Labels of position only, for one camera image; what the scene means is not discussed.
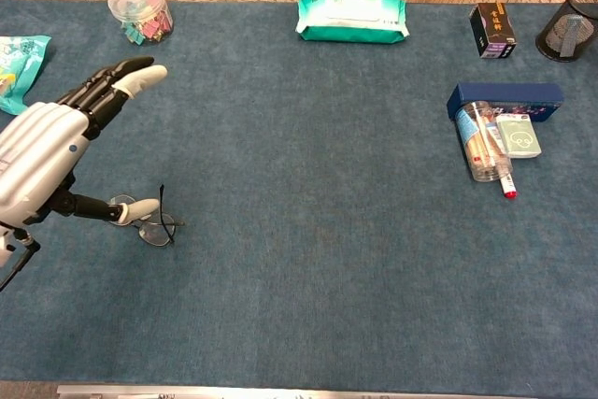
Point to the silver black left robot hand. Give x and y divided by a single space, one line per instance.
37 156

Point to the thin black metal eyeglasses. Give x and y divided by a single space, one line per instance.
156 233

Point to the teal snack bag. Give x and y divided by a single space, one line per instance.
18 72

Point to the clear jar of binder clips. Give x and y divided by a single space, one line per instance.
140 11

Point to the green white wet wipes pack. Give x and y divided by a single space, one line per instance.
350 20

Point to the clear plastic jar with tubes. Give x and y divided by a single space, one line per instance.
481 151

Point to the black purple carton box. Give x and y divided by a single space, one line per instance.
493 30

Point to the white tube with red cap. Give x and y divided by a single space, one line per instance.
509 189

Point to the long navy blue box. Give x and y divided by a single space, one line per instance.
509 93

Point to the pale green card pack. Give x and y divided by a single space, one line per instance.
518 137

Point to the black mesh pen holder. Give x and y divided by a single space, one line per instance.
551 41

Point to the grey strip in mesh holder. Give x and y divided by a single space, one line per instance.
571 34

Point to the aluminium rail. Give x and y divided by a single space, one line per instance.
280 392

